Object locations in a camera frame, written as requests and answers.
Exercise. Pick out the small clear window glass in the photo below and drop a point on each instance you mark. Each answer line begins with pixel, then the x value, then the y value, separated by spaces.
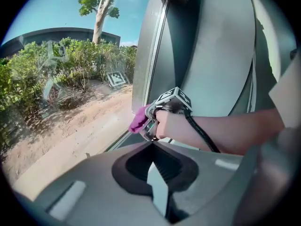
pixel 82 126

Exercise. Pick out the green hedge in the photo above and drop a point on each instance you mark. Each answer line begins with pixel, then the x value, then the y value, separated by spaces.
pixel 70 60

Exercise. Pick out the tall pale tree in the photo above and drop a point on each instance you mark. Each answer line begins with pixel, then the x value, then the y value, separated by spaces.
pixel 100 20

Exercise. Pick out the person's right forearm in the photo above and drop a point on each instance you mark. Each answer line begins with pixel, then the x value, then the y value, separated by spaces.
pixel 235 131

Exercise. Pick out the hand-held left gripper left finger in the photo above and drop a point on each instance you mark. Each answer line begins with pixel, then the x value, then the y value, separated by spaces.
pixel 94 196

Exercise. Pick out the purple cloth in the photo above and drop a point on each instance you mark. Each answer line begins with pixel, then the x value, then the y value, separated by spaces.
pixel 138 121

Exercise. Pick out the grey shirt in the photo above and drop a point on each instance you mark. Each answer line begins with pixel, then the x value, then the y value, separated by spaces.
pixel 287 98

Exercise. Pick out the grey building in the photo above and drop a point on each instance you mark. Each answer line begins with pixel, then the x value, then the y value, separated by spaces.
pixel 47 34

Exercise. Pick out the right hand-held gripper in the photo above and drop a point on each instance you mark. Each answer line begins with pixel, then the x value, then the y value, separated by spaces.
pixel 176 100

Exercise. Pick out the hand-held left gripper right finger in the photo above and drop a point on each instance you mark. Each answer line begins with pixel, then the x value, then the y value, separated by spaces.
pixel 211 178

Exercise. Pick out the person's right hand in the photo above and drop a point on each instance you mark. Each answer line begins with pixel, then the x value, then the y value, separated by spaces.
pixel 171 126

